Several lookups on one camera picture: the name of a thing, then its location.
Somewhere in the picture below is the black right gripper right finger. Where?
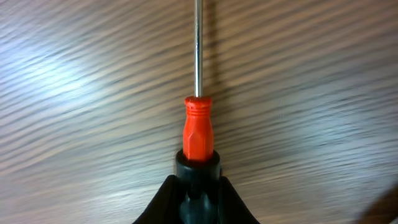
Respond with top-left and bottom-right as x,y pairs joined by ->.
218,177 -> 259,224

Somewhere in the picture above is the red black screwdriver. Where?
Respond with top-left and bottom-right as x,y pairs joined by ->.
176,0 -> 220,223

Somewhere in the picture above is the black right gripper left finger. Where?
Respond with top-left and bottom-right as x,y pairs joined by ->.
133,175 -> 180,224

